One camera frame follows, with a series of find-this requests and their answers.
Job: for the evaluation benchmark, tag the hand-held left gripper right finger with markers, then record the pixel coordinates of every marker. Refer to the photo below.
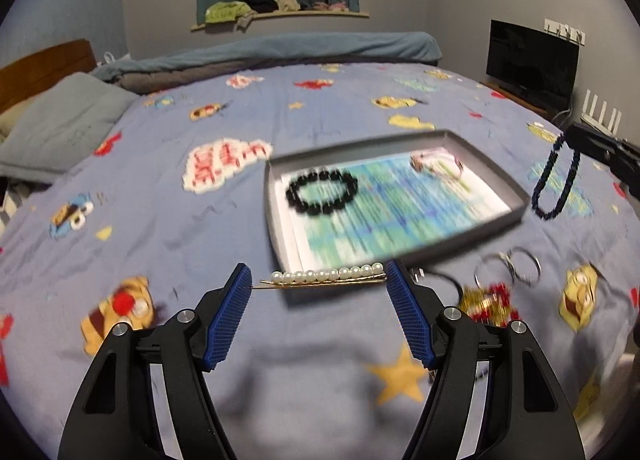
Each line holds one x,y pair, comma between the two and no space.
407,312

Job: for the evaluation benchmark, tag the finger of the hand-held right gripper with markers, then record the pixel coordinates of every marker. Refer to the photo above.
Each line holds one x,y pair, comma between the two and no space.
597,144

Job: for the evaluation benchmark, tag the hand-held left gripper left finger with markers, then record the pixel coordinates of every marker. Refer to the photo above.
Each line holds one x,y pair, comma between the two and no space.
227,320

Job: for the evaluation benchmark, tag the red and gold ornament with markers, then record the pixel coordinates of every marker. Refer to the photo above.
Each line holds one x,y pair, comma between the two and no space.
482,302

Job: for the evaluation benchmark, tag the thin metal bangle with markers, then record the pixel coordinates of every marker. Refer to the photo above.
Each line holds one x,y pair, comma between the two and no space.
477,272
537,267

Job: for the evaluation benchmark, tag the pearl hair clip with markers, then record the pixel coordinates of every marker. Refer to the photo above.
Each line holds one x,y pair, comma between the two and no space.
320,274

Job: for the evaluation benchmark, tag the grey cardboard tray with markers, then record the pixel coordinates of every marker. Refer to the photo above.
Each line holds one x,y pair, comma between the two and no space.
272,200

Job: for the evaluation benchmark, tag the white router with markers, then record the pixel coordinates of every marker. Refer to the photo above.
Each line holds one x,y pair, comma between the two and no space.
600,119

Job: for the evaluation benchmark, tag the cartoon printed bed sheet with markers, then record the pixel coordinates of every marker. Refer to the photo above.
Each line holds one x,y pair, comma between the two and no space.
200,240

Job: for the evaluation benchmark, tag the wooden television stand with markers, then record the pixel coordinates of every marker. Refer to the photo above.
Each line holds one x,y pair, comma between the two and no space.
520,99

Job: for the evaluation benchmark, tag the printed paper liner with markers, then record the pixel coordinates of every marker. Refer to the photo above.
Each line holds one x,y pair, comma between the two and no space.
400,210

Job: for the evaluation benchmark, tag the black television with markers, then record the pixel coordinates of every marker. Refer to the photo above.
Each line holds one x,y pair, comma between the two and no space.
530,62

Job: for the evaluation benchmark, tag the striped cloth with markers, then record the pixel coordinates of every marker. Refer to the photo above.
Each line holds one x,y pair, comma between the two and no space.
7,205

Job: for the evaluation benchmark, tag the grey blanket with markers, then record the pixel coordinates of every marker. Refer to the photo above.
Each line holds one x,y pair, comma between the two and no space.
160,79

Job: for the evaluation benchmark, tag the grey pillow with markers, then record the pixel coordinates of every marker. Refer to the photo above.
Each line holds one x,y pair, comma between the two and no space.
65,124

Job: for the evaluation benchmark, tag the blue duvet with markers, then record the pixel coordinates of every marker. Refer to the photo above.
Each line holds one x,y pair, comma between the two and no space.
275,47

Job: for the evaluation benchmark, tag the white plastic bag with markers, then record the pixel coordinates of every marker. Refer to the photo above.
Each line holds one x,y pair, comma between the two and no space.
107,58

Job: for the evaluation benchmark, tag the beige pillow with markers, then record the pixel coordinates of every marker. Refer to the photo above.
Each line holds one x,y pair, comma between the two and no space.
12,119

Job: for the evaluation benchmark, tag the pink cloth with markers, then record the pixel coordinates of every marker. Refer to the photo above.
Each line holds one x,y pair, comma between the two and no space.
332,5

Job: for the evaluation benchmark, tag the green cloth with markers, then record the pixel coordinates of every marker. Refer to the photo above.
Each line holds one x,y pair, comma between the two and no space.
222,12

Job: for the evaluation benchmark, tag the wooden window sill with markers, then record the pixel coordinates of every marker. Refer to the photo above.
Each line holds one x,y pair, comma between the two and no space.
310,15

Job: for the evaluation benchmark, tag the wooden headboard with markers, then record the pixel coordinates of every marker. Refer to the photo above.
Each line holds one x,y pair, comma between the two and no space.
45,64

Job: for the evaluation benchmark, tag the black cloth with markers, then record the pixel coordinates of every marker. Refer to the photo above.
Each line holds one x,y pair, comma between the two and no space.
260,2

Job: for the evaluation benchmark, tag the white wall sockets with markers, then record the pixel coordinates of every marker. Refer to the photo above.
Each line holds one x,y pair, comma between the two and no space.
562,29

